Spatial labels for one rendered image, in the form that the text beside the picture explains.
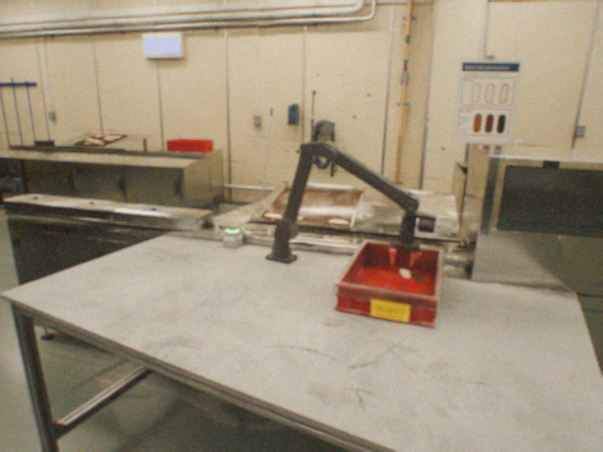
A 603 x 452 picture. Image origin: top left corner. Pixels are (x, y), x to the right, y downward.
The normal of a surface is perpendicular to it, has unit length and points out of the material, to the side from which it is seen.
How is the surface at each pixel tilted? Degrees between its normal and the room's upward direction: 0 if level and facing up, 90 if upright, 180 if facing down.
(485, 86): 90
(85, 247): 90
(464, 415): 0
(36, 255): 90
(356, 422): 0
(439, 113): 90
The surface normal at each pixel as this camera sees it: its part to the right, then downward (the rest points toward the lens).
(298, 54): -0.27, 0.26
